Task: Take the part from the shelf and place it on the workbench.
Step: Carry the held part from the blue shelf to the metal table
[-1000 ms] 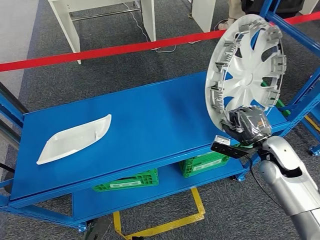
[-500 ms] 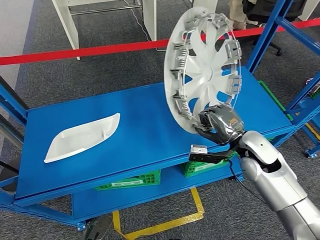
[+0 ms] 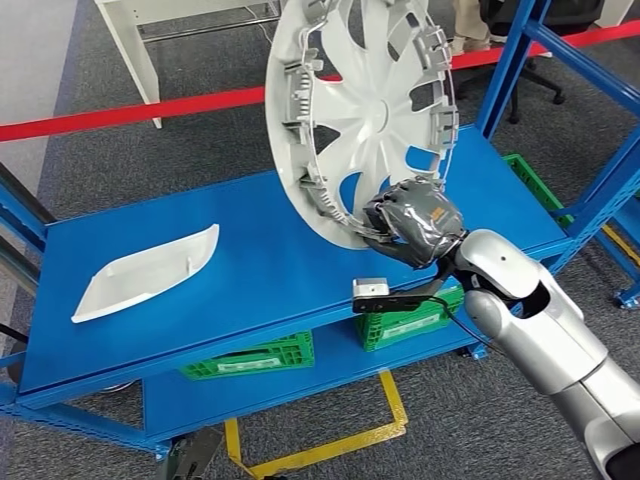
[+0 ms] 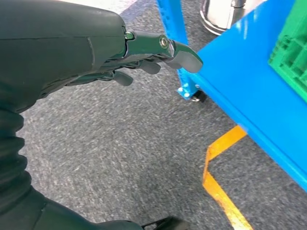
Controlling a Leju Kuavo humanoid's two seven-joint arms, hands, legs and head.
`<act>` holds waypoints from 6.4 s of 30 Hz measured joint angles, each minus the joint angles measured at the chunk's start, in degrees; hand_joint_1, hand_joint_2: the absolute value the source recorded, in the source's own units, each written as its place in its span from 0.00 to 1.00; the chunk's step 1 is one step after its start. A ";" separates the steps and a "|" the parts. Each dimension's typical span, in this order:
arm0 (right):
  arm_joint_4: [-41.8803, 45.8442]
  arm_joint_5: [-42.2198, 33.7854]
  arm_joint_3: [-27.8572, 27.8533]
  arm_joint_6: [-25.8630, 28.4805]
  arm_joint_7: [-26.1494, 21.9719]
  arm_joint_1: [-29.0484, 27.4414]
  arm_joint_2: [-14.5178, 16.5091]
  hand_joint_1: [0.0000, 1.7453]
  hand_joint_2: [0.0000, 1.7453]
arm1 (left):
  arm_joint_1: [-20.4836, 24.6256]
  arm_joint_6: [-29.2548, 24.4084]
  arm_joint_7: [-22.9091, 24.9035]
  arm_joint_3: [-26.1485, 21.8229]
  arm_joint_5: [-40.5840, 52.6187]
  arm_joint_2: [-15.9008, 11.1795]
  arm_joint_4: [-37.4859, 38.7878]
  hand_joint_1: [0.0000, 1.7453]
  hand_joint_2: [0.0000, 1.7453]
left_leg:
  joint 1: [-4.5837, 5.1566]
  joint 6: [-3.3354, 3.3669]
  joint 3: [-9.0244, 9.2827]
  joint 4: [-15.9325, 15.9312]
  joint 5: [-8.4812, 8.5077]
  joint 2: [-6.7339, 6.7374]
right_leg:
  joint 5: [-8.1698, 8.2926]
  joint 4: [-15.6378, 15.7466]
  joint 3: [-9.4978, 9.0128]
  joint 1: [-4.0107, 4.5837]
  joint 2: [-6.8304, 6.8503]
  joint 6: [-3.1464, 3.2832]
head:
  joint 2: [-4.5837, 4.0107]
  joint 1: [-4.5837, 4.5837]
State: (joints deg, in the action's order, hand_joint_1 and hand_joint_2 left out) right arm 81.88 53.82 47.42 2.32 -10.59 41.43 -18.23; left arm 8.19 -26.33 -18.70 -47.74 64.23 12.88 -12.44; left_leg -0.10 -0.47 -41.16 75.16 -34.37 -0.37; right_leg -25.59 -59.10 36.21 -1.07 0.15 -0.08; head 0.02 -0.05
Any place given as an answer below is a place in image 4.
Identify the blue metal shelf rack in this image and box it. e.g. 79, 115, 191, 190
157, 0, 307, 193

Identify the robot left arm ribbed sleeve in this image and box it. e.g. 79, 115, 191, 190
0, 108, 33, 213

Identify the black robot left foot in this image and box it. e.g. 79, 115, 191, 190
141, 216, 190, 230

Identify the yellow floor tape marking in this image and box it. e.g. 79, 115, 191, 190
202, 125, 254, 230

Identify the green plastic folding crate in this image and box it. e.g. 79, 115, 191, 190
268, 0, 307, 104

